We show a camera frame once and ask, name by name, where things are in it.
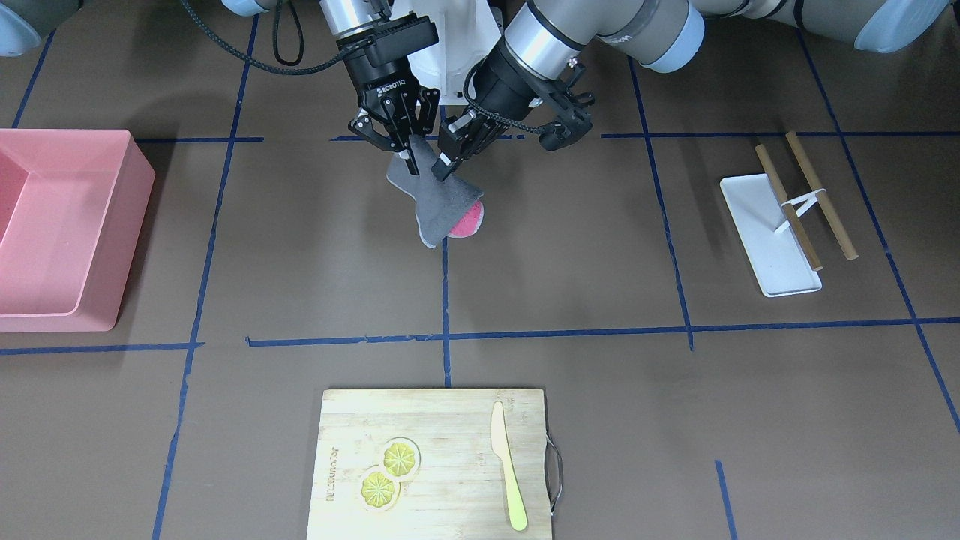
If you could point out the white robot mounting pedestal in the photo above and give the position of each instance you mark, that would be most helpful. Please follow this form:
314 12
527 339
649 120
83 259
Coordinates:
467 32

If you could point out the yellow plastic knife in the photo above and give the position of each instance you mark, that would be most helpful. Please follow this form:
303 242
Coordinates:
516 510

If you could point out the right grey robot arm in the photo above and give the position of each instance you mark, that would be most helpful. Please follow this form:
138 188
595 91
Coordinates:
344 18

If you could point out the white rectangular tray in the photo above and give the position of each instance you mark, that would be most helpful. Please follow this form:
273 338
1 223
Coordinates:
780 266

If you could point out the bamboo cutting board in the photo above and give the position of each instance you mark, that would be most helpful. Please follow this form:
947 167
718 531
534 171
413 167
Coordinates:
418 464

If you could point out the grey pink cleaning cloth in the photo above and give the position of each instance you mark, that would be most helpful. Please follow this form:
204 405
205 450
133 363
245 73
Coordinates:
450 208

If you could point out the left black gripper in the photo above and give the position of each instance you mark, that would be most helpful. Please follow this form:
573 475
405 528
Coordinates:
502 84

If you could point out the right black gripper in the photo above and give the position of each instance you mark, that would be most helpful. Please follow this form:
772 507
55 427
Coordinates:
385 84

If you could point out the pink plastic bin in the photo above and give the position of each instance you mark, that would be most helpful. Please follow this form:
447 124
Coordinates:
73 203

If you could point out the brown stick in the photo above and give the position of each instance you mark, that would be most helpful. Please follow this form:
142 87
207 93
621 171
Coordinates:
836 225
788 209

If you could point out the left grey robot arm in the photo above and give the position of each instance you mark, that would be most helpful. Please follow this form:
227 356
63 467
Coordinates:
544 38

